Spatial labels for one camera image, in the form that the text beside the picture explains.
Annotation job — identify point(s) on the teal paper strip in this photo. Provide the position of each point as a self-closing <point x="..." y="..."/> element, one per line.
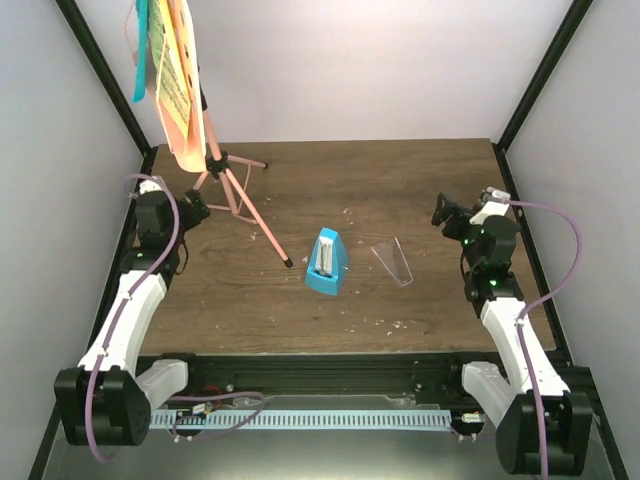
<point x="142" y="12"/>

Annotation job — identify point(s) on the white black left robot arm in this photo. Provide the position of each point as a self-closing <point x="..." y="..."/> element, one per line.
<point x="104" y="401"/>

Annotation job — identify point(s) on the black frame post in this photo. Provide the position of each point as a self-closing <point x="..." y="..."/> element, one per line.
<point x="569" y="25"/>
<point x="86" y="40"/>

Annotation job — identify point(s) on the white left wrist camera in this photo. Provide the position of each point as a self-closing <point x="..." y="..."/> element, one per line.
<point x="149" y="186"/>

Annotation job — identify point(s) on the pink music stand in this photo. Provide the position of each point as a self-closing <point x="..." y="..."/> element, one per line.
<point x="200" y="153"/>

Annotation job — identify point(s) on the black right frame post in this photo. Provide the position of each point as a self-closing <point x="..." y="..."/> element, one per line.
<point x="569" y="25"/>

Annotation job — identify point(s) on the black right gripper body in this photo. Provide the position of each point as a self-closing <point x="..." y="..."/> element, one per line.
<point x="453" y="229"/>

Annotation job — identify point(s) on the sheet music pages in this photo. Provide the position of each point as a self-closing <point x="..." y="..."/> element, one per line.
<point x="172" y="95"/>

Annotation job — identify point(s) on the black left frame post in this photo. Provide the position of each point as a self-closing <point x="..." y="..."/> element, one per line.
<point x="86" y="40"/>

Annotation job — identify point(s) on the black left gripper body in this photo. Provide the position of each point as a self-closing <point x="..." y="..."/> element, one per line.
<point x="192" y="218"/>

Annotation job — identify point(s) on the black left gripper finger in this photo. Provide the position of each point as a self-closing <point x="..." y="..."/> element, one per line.
<point x="192" y="195"/>
<point x="202" y="208"/>

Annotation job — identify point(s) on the blue metronome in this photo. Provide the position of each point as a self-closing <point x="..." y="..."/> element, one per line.
<point x="328" y="263"/>

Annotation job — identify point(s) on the clear plastic metronome cover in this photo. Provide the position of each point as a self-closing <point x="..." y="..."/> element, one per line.
<point x="394" y="261"/>

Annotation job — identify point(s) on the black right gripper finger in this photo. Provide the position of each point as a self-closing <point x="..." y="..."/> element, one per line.
<point x="460" y="210"/>
<point x="441" y="210"/>

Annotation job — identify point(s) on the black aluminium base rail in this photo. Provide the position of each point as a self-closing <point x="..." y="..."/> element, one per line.
<point x="432" y="377"/>

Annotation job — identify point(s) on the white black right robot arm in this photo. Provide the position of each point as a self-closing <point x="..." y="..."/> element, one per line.
<point x="542" y="427"/>

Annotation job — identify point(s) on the light blue slotted cable duct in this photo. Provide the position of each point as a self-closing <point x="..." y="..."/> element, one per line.
<point x="409" y="420"/>

